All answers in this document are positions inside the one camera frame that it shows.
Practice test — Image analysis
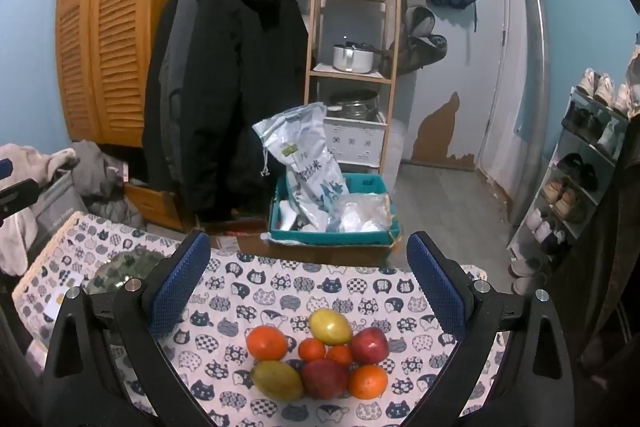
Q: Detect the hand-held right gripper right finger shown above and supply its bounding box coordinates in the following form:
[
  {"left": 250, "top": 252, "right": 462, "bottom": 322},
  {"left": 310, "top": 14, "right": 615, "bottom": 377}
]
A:
[{"left": 406, "top": 231, "right": 576, "bottom": 427}]

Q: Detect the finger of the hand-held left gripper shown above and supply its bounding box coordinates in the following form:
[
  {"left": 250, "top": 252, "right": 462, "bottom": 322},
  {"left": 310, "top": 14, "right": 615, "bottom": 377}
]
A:
[{"left": 0, "top": 177, "right": 41, "bottom": 220}]

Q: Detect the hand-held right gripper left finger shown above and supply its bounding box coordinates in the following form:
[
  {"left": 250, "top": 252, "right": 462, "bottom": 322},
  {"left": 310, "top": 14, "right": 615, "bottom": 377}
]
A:
[{"left": 40, "top": 229, "right": 221, "bottom": 427}]

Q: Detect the green glass plate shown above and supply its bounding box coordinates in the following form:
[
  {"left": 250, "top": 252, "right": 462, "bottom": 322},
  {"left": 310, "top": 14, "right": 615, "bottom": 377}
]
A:
[{"left": 82, "top": 249, "right": 173, "bottom": 295}]

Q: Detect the red apple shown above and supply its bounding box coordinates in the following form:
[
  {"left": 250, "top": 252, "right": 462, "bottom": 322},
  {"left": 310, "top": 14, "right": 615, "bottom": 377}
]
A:
[
  {"left": 301, "top": 358, "right": 351, "bottom": 400},
  {"left": 349, "top": 327, "right": 390, "bottom": 365}
]

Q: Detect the orange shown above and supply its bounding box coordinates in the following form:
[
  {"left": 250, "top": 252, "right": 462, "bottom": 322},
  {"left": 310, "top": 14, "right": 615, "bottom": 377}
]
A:
[
  {"left": 246, "top": 325, "right": 289, "bottom": 361},
  {"left": 348, "top": 364, "right": 389, "bottom": 400}
]

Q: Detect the small tangerine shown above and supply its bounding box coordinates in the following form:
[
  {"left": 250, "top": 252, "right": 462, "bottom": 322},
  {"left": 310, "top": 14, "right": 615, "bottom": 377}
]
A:
[
  {"left": 326, "top": 344, "right": 354, "bottom": 367},
  {"left": 298, "top": 338, "right": 327, "bottom": 363}
]

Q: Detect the beige blanket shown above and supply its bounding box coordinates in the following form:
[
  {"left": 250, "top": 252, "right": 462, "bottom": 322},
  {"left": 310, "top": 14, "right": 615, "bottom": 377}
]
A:
[{"left": 0, "top": 143, "right": 77, "bottom": 279}]

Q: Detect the grey storage bag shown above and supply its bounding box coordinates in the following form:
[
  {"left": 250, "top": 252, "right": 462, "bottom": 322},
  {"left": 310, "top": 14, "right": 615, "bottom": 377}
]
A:
[{"left": 34, "top": 171, "right": 92, "bottom": 240}]

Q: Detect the wooden drawer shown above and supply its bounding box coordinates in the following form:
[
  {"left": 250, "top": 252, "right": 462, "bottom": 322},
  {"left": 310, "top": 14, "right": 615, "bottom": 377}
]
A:
[{"left": 124, "top": 181, "right": 197, "bottom": 232}]

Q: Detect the grey jacket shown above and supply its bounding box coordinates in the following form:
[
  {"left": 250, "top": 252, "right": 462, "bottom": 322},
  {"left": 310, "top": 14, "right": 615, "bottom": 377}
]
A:
[{"left": 70, "top": 141, "right": 147, "bottom": 229}]

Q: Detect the clear plastic bag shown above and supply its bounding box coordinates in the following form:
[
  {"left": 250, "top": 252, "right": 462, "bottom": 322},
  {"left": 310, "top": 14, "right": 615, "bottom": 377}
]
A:
[{"left": 336, "top": 194, "right": 396, "bottom": 233}]

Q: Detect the teal box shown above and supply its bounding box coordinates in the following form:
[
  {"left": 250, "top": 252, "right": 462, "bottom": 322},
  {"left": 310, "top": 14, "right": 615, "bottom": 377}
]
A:
[{"left": 269, "top": 173, "right": 402, "bottom": 247}]

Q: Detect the cat-print tablecloth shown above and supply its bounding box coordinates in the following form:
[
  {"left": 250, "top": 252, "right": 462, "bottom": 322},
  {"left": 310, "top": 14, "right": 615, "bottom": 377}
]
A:
[{"left": 12, "top": 212, "right": 506, "bottom": 427}]

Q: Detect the grey shoe rack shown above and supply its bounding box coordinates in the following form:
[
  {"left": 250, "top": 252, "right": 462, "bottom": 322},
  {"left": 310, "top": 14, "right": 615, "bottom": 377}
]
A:
[{"left": 506, "top": 87, "right": 632, "bottom": 269}]

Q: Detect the shoe rack with shoes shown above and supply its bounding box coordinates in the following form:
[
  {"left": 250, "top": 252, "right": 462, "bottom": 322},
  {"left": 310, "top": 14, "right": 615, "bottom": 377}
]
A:
[{"left": 510, "top": 67, "right": 640, "bottom": 295}]

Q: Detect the white patterned box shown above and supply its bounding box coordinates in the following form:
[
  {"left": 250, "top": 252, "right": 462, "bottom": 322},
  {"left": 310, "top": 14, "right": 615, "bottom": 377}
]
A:
[{"left": 323, "top": 117, "right": 387, "bottom": 168}]

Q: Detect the dark hanging garment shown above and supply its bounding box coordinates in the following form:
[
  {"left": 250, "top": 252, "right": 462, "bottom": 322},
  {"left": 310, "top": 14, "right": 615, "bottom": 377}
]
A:
[{"left": 547, "top": 127, "right": 640, "bottom": 427}]

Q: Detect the white rice bag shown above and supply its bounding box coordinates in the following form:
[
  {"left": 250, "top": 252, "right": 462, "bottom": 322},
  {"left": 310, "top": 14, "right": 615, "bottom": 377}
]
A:
[{"left": 252, "top": 103, "right": 350, "bottom": 232}]

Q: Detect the wooden louvered wardrobe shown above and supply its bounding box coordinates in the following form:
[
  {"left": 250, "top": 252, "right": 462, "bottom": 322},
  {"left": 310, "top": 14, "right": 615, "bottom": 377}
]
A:
[{"left": 55, "top": 0, "right": 201, "bottom": 148}]

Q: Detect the steel pot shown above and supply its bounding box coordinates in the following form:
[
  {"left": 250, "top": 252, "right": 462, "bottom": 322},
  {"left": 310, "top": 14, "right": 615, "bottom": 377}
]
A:
[{"left": 327, "top": 90, "right": 380, "bottom": 120}]

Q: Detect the black coat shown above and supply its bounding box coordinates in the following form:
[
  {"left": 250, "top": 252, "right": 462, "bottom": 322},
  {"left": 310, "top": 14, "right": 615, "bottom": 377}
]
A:
[{"left": 142, "top": 0, "right": 311, "bottom": 223}]

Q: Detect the grey door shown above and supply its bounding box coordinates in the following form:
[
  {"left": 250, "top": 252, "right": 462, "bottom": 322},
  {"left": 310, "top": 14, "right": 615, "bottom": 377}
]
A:
[{"left": 412, "top": 0, "right": 512, "bottom": 170}]

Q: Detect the white cooking pot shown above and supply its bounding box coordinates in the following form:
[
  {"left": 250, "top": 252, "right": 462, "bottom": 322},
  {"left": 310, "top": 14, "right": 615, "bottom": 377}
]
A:
[{"left": 333, "top": 42, "right": 385, "bottom": 74}]

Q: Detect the grey hanging bag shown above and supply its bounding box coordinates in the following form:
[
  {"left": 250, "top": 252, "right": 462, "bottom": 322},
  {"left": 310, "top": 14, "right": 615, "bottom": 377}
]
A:
[{"left": 400, "top": 6, "right": 449, "bottom": 72}]

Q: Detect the wooden shelf unit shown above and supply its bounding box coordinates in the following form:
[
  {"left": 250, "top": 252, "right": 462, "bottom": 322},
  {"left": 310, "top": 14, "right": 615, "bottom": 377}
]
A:
[{"left": 302, "top": 0, "right": 401, "bottom": 178}]

